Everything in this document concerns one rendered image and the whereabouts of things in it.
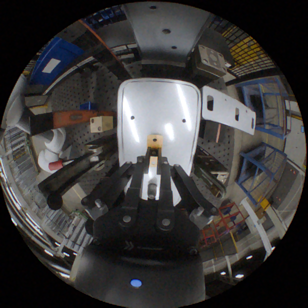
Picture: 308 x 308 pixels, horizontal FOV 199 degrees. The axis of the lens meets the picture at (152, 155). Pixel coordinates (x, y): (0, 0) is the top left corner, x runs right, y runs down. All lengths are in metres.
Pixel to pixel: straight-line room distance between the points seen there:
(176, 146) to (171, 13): 0.30
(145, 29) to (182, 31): 0.06
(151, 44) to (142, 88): 0.12
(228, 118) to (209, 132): 0.09
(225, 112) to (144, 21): 0.29
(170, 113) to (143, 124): 0.07
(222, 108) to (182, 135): 0.16
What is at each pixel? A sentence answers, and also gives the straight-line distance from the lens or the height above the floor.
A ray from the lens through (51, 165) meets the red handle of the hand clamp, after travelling 0.27.
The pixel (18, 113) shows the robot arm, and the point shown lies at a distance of 0.51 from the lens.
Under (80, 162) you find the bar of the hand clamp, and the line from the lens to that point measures 0.19.
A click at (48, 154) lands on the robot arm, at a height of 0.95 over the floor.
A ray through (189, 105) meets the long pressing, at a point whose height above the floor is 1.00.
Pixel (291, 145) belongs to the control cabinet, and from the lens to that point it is 7.84.
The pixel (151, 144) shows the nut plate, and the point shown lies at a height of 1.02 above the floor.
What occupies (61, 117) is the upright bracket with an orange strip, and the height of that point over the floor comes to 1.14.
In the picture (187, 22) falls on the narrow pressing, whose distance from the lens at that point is 0.20.
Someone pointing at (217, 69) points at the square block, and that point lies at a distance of 0.26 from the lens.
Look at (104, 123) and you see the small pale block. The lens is 0.20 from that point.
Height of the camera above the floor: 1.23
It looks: 67 degrees down
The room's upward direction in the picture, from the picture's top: 172 degrees counter-clockwise
